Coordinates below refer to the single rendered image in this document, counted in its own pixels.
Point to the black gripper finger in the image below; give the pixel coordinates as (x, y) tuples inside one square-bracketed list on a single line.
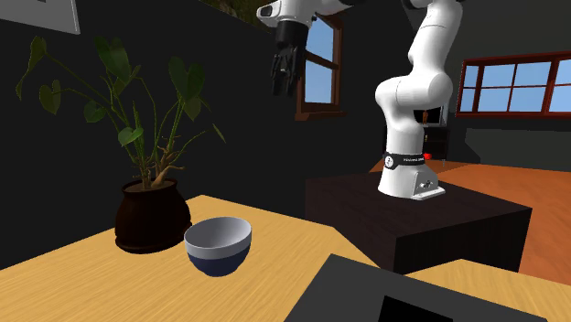
[(278, 71), (295, 71)]

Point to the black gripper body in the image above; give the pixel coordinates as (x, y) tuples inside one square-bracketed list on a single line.
[(291, 34)]

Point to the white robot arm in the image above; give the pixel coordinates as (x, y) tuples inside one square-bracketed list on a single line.
[(410, 116)]

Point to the narrow brown framed window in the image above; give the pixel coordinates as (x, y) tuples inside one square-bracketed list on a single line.
[(321, 76)]

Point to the dark shelf unit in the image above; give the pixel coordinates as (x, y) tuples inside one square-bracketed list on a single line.
[(437, 138)]

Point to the white and dark blue bowl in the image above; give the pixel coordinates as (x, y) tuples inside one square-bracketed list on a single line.
[(218, 236)]

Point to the green plant in dark pot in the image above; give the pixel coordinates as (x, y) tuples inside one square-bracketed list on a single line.
[(149, 214)]

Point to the dark robot stand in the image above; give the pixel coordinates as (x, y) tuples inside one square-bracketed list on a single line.
[(428, 223)]

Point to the wide red framed window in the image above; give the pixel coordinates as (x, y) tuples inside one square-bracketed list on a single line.
[(513, 84)]

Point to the dark grey flat box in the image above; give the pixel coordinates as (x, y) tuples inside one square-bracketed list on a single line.
[(343, 294)]

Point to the green and brown wall picture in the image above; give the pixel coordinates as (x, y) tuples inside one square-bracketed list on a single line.
[(243, 11)]

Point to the grey framed wall picture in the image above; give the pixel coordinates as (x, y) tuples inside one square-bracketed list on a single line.
[(49, 13)]

